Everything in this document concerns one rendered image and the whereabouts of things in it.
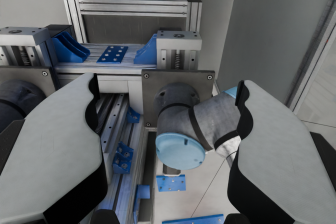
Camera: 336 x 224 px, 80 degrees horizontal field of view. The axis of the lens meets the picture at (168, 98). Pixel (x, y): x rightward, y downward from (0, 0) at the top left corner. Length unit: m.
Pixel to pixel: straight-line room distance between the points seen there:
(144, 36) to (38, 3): 0.81
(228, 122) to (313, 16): 0.50
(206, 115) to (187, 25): 1.00
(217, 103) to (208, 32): 1.24
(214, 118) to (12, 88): 0.57
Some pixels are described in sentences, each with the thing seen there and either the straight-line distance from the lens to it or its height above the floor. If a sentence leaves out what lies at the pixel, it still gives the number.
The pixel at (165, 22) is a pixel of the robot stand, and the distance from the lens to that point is 1.41.
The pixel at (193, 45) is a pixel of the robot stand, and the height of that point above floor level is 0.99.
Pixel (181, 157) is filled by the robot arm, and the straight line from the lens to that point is 0.49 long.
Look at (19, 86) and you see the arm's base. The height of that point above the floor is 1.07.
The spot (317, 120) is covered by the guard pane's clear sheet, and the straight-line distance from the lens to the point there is 0.76.
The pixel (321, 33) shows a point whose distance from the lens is 0.76.
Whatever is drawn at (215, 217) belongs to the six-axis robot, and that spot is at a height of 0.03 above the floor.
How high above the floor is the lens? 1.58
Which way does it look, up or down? 57 degrees down
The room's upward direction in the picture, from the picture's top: 180 degrees counter-clockwise
